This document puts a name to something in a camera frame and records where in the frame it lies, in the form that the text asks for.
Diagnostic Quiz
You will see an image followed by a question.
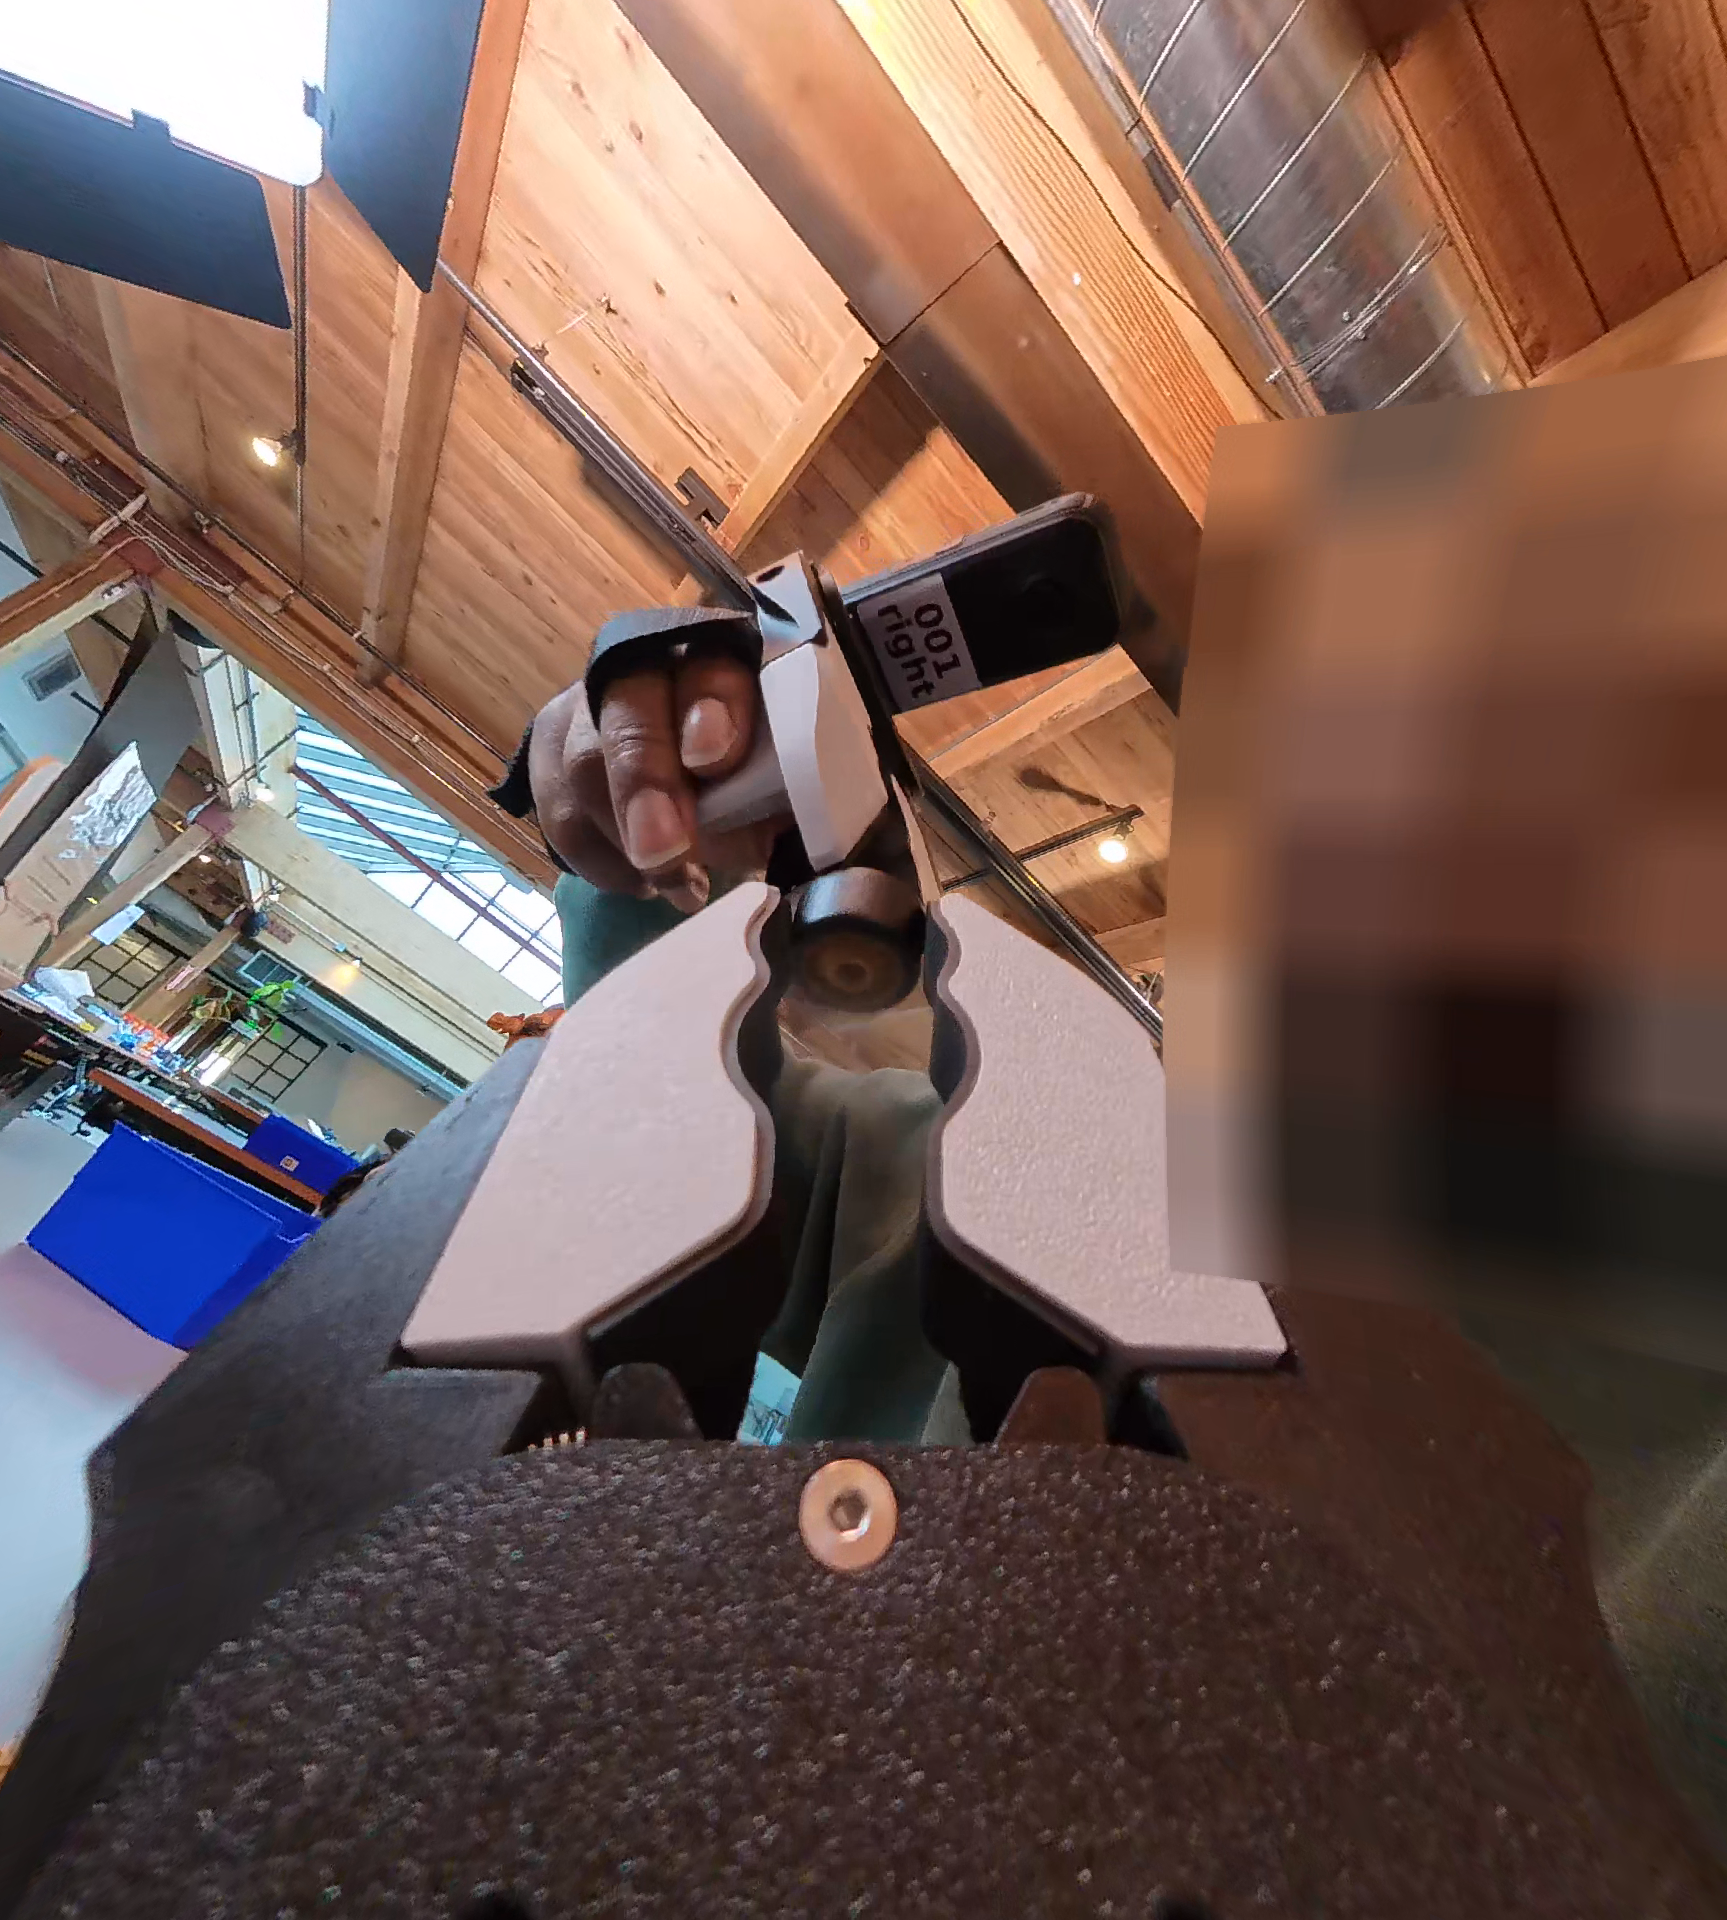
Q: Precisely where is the blue storage bin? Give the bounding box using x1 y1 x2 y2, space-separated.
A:
251 1117 371 1190
26 1126 325 1352

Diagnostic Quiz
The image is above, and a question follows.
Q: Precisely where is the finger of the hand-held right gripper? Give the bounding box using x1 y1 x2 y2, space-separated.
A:
755 562 900 876

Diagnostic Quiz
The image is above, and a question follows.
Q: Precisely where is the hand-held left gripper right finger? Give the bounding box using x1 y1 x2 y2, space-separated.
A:
926 890 1289 1382

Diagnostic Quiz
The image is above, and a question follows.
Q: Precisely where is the person's right hand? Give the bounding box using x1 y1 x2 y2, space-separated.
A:
520 661 773 911

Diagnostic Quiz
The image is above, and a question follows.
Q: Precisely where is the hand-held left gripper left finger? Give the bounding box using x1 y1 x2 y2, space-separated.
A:
399 886 786 1382

